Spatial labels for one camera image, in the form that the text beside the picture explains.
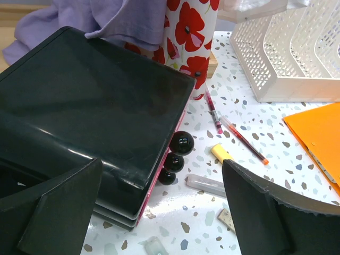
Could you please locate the pink bottom drawer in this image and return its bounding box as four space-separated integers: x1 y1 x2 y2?
137 167 176 225

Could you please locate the orange red pen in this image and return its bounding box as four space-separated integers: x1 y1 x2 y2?
219 116 269 165

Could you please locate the purple hanging shirt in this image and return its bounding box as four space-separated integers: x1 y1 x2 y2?
3 1 166 65

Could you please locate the dark red pen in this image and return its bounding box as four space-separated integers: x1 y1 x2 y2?
205 88 223 134

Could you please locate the orange clip folder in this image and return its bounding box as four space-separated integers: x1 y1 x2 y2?
283 103 339 194

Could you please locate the cream plastic file organizer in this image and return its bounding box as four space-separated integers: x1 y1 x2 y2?
230 1 339 103

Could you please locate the red poppy print garment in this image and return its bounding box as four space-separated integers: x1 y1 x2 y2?
124 0 219 100

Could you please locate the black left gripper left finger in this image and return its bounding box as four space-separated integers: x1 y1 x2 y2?
1 159 103 254

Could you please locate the yellow highlighter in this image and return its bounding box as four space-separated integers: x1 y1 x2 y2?
211 144 234 164

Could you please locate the pink top drawer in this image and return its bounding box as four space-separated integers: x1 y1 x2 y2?
148 111 195 202

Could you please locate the beige worn eraser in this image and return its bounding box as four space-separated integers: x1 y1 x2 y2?
217 208 236 234

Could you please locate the white hanging garment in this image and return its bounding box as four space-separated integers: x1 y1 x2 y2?
217 0 310 23

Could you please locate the pink middle drawer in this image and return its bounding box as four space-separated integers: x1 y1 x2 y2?
140 152 185 213

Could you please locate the pink drawer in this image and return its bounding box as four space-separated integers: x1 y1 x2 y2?
148 111 195 202
137 167 176 225
140 152 185 213

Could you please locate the green clear highlighter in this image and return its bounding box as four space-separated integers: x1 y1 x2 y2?
144 236 169 255

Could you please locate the clear lead case blue cap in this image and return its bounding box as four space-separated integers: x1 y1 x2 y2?
186 174 226 197

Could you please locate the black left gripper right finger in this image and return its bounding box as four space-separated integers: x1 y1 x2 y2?
222 159 339 254

